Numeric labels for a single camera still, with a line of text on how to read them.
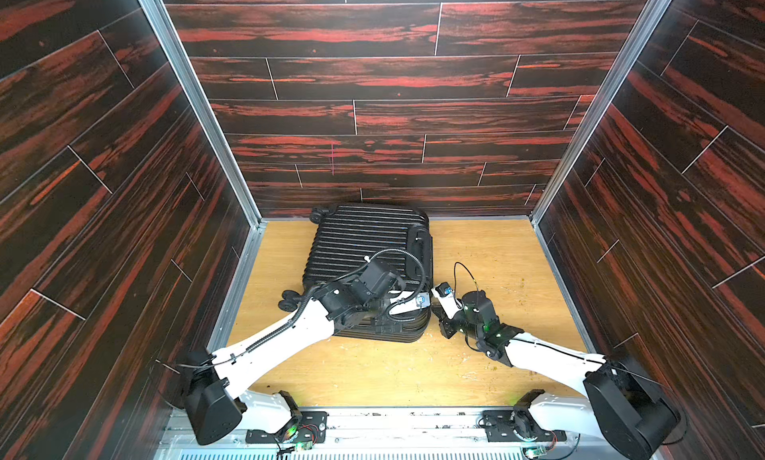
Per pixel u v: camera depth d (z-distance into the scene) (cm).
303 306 48
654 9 68
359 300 56
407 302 61
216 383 39
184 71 78
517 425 67
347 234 89
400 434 73
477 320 67
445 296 75
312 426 73
